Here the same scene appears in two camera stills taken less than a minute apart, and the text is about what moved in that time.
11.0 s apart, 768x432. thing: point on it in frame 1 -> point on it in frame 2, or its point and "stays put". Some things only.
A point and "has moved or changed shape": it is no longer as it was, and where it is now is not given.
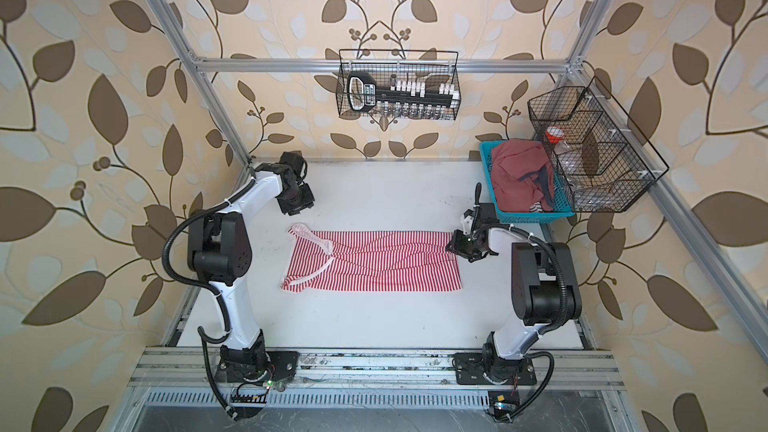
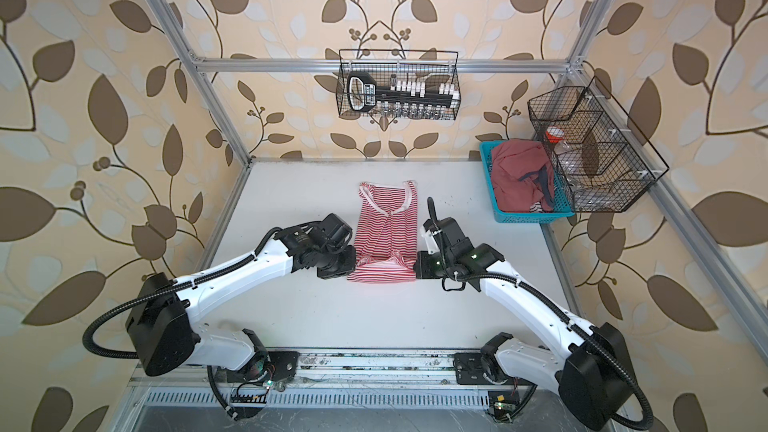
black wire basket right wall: (603, 162) stays put
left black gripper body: (298, 199) -> (337, 260)
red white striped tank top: (321, 261) has moved or changed shape
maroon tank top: (522, 176) stays put
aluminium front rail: (376, 368) stays put
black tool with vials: (404, 99) stays put
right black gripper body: (465, 244) -> (437, 265)
